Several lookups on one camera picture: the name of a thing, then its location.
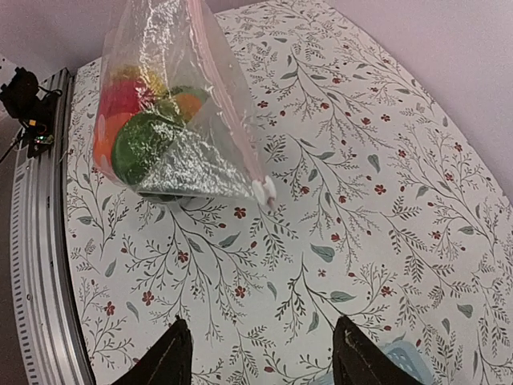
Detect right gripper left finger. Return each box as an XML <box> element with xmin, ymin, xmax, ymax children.
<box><xmin>113</xmin><ymin>317</ymin><xmax>193</xmax><ymax>385</ymax></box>

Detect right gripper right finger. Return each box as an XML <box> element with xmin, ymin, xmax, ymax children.
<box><xmin>332</xmin><ymin>315</ymin><xmax>421</xmax><ymax>385</ymax></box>

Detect light blue plastic basket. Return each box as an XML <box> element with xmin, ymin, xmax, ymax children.
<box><xmin>315</xmin><ymin>340</ymin><xmax>434</xmax><ymax>384</ymax></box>

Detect green toy watermelon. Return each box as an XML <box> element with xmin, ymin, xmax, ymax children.
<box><xmin>111</xmin><ymin>112</ymin><xmax>185</xmax><ymax>186</ymax></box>

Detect clear zip top bag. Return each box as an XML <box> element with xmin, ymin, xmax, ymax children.
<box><xmin>92</xmin><ymin>1</ymin><xmax>277</xmax><ymax>206</ymax></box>

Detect orange toy orange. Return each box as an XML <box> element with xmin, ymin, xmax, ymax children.
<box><xmin>92</xmin><ymin>112</ymin><xmax>133</xmax><ymax>178</ymax></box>

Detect green orange toy mango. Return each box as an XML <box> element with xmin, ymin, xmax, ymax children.
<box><xmin>156</xmin><ymin>86</ymin><xmax>210</xmax><ymax>125</ymax></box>

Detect red toy apple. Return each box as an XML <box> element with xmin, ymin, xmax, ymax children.
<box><xmin>98</xmin><ymin>79</ymin><xmax>156</xmax><ymax>118</ymax></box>

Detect yellow toy bananas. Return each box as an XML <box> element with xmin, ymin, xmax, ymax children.
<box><xmin>111</xmin><ymin>65</ymin><xmax>167</xmax><ymax>93</ymax></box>

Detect floral tablecloth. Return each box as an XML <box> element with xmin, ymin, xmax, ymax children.
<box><xmin>67</xmin><ymin>1</ymin><xmax>512</xmax><ymax>384</ymax></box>

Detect aluminium front rail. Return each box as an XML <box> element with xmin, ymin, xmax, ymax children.
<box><xmin>10</xmin><ymin>69</ymin><xmax>95</xmax><ymax>384</ymax></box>

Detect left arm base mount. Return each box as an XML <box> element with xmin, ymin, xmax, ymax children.
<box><xmin>1</xmin><ymin>67</ymin><xmax>63</xmax><ymax>161</ymax></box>

